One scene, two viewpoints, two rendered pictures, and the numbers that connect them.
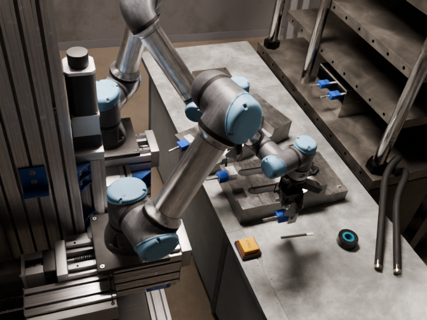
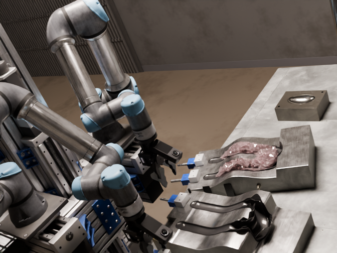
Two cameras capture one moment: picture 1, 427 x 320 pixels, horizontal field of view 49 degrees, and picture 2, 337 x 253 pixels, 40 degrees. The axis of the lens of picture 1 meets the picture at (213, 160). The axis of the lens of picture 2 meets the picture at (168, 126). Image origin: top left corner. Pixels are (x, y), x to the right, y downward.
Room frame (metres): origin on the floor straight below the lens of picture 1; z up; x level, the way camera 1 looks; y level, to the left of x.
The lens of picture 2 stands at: (1.00, -1.44, 1.97)
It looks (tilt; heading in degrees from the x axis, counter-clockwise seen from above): 28 degrees down; 70
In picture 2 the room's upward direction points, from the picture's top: 24 degrees counter-clockwise
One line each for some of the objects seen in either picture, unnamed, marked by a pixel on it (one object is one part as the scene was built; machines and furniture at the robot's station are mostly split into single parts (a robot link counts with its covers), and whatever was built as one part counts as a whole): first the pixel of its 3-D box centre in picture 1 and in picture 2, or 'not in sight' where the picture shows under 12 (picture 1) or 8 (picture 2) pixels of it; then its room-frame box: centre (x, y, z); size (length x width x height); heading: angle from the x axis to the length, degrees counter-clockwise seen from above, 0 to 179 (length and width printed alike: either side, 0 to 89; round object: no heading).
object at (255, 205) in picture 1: (283, 178); (228, 227); (1.46, -0.31, 0.87); 0.50 x 0.26 x 0.14; 116
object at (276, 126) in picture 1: (233, 131); (249, 162); (1.74, -0.08, 0.86); 0.50 x 0.26 x 0.11; 133
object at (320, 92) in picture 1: (366, 84); not in sight; (2.29, -0.80, 0.87); 0.50 x 0.27 x 0.17; 116
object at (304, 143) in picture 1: (302, 153); (118, 184); (1.19, -0.29, 1.25); 0.09 x 0.08 x 0.11; 130
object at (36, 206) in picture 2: (128, 226); (24, 203); (0.92, 0.24, 1.09); 0.15 x 0.15 x 0.10
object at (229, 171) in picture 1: (220, 176); (173, 201); (1.39, -0.04, 0.89); 0.13 x 0.05 x 0.05; 116
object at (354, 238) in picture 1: (347, 239); not in sight; (1.21, -0.57, 0.82); 0.08 x 0.08 x 0.04
